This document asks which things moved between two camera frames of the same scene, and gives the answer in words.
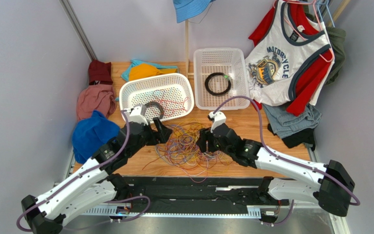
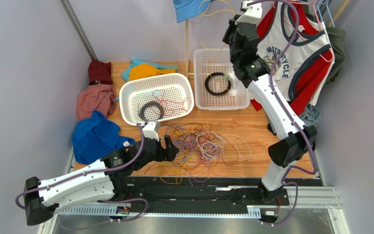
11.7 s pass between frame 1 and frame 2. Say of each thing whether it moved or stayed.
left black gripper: moved
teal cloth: stayed
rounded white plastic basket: stayed
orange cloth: stayed
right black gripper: moved
